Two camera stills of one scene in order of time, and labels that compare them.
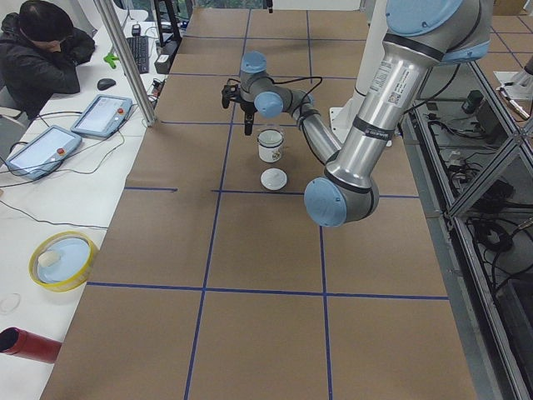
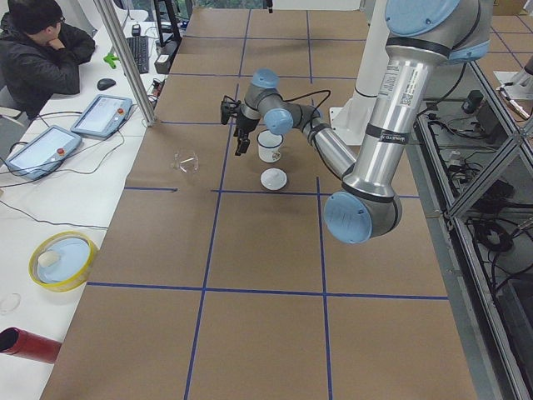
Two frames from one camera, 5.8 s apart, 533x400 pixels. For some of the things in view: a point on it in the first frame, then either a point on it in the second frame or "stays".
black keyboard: (139, 47) stays
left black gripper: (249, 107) to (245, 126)
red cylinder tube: (21, 342) stays
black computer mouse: (103, 84) stays
